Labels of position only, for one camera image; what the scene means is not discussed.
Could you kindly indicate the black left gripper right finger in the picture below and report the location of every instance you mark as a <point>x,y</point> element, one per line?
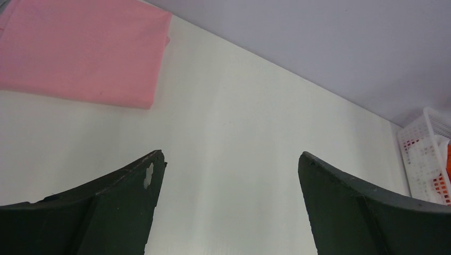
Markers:
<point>349,215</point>

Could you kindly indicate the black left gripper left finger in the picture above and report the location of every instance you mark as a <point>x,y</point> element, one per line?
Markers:
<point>112,214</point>

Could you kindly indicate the white plastic laundry basket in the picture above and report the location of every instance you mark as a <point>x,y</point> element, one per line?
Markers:
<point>419,144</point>

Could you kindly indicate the folded pink t shirt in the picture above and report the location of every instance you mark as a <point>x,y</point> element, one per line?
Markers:
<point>105,52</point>

